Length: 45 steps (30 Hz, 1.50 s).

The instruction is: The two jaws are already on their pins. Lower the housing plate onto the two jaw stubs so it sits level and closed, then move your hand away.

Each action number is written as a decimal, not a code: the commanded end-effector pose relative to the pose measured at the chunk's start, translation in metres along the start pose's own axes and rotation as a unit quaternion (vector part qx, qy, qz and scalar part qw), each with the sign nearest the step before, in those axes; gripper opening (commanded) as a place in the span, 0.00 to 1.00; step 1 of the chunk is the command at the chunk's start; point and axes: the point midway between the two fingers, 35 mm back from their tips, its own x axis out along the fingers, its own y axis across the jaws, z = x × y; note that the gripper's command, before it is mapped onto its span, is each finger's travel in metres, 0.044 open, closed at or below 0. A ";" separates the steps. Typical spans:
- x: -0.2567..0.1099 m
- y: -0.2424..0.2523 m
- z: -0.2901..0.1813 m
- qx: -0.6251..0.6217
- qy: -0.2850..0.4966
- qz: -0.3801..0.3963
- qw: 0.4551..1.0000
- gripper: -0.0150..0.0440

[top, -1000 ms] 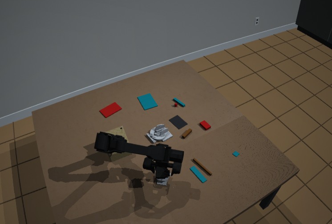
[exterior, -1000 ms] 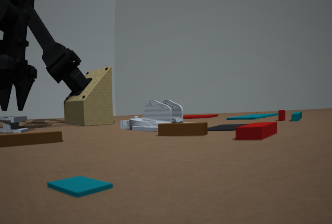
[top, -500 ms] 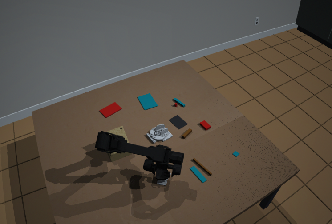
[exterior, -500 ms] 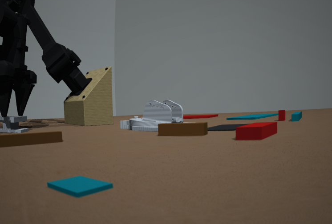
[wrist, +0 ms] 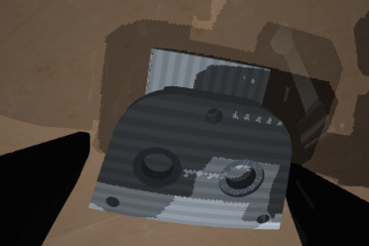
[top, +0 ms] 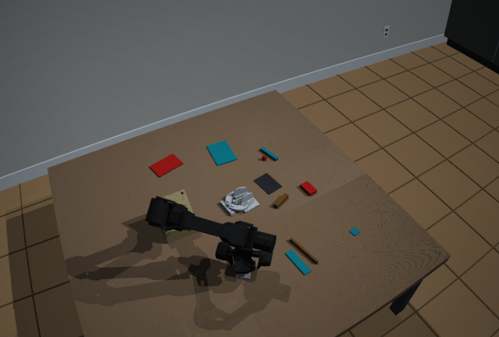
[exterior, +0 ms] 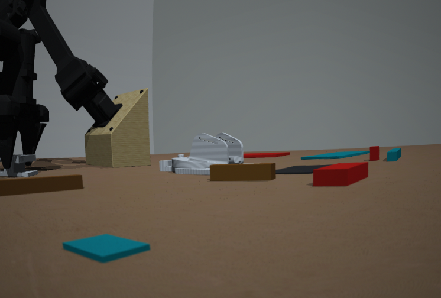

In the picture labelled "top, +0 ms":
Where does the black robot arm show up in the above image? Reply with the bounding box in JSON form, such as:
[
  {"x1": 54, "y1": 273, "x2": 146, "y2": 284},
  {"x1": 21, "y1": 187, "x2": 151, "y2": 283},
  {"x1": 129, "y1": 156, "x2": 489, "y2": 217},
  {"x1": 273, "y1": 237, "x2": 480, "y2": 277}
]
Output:
[{"x1": 145, "y1": 196, "x2": 276, "y2": 274}]

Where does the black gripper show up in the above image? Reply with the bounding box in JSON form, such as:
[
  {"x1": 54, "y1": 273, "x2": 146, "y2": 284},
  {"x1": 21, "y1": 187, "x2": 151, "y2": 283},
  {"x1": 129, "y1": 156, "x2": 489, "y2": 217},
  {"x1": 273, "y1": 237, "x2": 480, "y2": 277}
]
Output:
[{"x1": 215, "y1": 241, "x2": 273, "y2": 269}]

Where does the teal block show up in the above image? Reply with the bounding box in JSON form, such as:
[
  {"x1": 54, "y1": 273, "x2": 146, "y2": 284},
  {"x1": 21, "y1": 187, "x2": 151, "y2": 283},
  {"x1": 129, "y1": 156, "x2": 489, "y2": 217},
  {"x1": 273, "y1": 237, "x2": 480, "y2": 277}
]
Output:
[{"x1": 261, "y1": 147, "x2": 278, "y2": 161}]

